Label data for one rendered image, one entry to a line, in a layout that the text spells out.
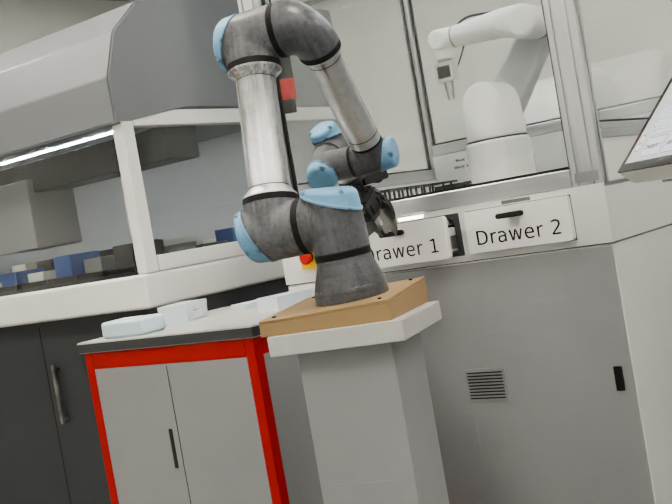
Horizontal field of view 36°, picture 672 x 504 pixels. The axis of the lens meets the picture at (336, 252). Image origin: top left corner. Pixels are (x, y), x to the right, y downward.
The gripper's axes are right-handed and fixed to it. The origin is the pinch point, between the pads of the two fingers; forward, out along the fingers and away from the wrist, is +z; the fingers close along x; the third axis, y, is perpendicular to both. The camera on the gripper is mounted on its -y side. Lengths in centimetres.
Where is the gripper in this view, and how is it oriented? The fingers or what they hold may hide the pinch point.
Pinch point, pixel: (388, 230)
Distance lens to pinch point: 267.7
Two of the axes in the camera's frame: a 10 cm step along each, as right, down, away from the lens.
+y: -3.8, 6.6, -6.4
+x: 8.0, -1.2, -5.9
